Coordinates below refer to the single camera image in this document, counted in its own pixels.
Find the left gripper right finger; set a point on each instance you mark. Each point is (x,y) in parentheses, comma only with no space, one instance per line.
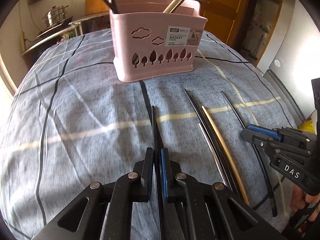
(167,177)

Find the stainless steel steamer pot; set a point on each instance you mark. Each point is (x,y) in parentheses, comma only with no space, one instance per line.
(55,16)

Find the white board panel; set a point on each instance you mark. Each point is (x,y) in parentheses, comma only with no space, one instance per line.
(292,60)

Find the blue plaid tablecloth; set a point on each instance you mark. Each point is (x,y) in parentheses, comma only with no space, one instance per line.
(73,122)

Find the black induction cooker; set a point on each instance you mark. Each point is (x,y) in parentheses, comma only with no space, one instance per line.
(55,28)

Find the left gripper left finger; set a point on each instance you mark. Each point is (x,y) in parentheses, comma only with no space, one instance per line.
(146,175)

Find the pink plastic utensil basket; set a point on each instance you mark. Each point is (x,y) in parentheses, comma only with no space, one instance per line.
(149,42)

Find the silver metal chopstick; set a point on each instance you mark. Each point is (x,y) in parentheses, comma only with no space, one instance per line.
(212,152)

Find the metal kitchen shelf table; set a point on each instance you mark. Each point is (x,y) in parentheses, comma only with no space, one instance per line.
(87,24)

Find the right hand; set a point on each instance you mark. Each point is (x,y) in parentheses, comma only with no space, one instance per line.
(299,199)

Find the wooden door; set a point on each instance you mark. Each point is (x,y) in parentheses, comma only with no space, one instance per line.
(224,18)

